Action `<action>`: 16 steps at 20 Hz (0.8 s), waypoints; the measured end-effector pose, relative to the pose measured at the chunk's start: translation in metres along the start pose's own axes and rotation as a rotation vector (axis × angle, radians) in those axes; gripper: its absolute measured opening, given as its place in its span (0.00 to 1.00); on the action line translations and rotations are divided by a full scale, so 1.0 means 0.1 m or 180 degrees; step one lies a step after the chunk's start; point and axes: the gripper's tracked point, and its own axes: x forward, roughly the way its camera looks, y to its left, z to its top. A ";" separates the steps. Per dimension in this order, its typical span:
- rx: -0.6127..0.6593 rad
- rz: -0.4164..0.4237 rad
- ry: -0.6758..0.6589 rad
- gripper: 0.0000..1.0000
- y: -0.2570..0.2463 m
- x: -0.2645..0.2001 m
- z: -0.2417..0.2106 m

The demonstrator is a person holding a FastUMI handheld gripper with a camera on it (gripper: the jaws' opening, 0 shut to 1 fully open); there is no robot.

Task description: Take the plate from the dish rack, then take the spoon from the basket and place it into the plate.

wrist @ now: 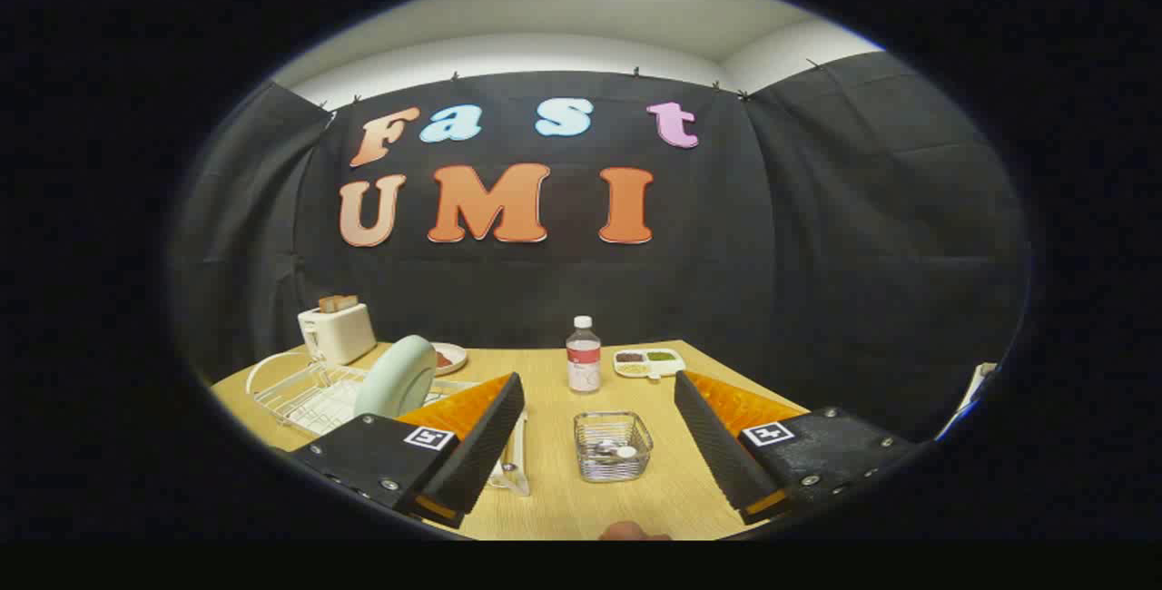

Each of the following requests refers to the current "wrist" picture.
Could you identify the clear bottle red label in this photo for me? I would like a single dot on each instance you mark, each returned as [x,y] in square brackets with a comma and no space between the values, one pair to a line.
[584,363]

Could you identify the black backdrop cloth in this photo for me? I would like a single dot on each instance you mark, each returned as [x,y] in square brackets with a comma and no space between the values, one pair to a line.
[817,254]

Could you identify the white divided snack tray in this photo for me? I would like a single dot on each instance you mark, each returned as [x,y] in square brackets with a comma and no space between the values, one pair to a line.
[649,367]

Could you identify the light green plate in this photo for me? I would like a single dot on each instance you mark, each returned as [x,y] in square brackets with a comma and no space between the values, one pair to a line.
[399,377]

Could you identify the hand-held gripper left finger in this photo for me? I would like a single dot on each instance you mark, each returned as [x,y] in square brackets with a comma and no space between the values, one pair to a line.
[481,454]

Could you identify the brown toast slice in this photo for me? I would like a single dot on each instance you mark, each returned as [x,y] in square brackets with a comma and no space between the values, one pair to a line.
[349,301]
[327,305]

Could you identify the small beige plate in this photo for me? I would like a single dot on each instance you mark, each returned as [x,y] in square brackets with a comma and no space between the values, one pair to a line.
[458,356]

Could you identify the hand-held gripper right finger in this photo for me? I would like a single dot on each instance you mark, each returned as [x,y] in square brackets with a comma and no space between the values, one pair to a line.
[717,454]

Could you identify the white toaster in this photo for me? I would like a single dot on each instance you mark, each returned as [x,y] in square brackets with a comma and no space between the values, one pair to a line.
[345,336]

